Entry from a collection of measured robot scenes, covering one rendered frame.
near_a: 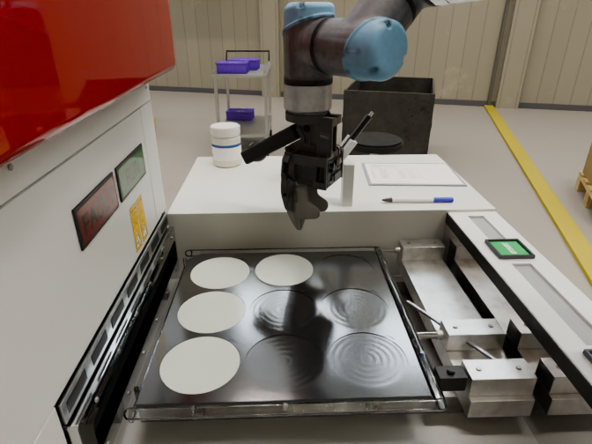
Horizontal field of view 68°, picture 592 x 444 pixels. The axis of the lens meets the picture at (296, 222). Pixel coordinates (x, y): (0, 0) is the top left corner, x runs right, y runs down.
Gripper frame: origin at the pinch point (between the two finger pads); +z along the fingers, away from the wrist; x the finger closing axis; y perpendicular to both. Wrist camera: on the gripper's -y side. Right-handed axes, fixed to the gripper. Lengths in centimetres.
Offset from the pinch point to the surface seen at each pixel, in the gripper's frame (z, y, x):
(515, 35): -1, 1, 650
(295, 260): 6.2, 1.3, -2.7
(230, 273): 6.3, -6.7, -11.6
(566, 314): 0.7, 42.6, -6.6
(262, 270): 6.3, -2.4, -8.1
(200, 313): 6.3, -4.4, -22.6
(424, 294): 8.3, 23.8, 0.4
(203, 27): -6, -459, 558
